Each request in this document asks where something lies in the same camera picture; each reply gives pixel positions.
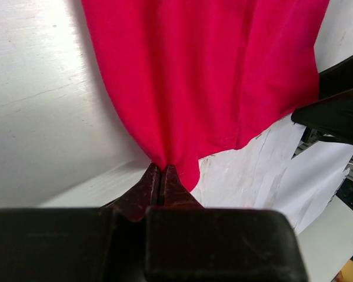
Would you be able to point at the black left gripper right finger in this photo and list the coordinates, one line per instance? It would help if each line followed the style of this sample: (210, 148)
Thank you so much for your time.
(187, 242)

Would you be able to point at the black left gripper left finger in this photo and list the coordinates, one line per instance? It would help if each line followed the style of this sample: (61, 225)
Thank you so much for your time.
(76, 244)

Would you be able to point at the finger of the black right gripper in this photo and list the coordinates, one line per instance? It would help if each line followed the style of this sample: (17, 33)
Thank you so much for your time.
(333, 116)
(336, 79)

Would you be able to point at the bright red t shirt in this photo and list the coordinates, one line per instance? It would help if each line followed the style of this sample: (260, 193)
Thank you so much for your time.
(189, 79)

